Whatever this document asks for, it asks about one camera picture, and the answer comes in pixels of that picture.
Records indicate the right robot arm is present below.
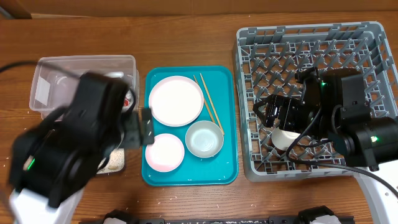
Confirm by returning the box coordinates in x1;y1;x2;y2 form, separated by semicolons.
252;67;397;223

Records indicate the red snack wrapper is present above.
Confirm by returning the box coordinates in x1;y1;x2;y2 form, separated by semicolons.
124;98;130;106

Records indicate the pink bowl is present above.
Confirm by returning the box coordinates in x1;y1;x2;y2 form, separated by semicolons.
145;133;185;172

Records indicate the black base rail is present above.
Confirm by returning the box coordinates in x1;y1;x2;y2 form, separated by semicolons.
79;205;355;224

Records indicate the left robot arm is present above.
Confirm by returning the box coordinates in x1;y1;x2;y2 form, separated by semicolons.
9;73;154;223

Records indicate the pile of rice grains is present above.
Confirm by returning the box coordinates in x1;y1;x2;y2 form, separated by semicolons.
96;148;125;174

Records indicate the black tray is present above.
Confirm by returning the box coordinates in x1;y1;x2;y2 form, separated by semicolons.
93;147;127;175

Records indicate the grey dish rack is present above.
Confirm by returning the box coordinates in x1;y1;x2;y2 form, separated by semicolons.
233;22;397;182

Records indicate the grey bowl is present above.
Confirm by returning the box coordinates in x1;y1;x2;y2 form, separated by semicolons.
185;121;224;158

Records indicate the wooden chopstick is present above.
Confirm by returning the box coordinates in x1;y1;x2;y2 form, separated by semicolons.
193;75;215;123
200;73;224;135

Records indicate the white cup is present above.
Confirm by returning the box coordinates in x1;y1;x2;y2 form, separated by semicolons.
271;128;300;151

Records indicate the clear plastic bin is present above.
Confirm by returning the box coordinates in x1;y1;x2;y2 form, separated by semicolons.
29;55;139;118

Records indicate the large white plate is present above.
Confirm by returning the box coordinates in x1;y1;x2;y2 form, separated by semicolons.
149;76;204;127

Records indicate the teal serving tray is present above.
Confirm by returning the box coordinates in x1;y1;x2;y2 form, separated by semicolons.
141;66;239;186

